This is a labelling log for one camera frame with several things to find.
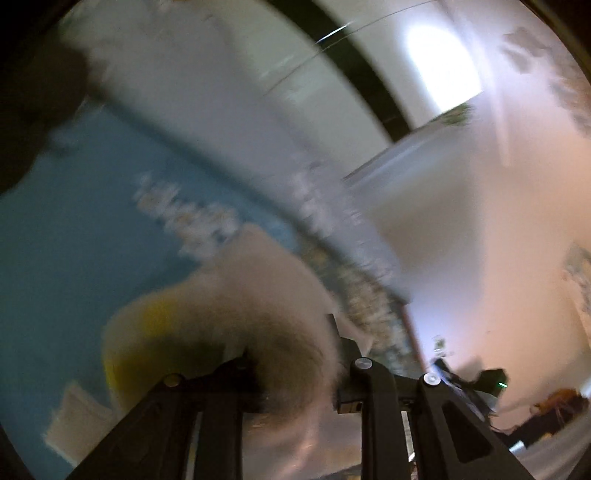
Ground grey daisy quilt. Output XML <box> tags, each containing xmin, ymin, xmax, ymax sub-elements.
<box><xmin>58</xmin><ymin>1</ymin><xmax>410</xmax><ymax>302</ymax></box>

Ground white wardrobe with black stripe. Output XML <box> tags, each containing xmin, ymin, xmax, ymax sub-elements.
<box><xmin>204</xmin><ymin>1</ymin><xmax>483</xmax><ymax>176</ymax></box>

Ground blue floral bed blanket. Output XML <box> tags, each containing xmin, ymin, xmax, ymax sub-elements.
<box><xmin>1</xmin><ymin>105</ymin><xmax>363</xmax><ymax>479</ymax></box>

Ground pink fuzzy cartoon sweater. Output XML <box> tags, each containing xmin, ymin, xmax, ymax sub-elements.
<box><xmin>101</xmin><ymin>223</ymin><xmax>366</xmax><ymax>480</ymax></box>

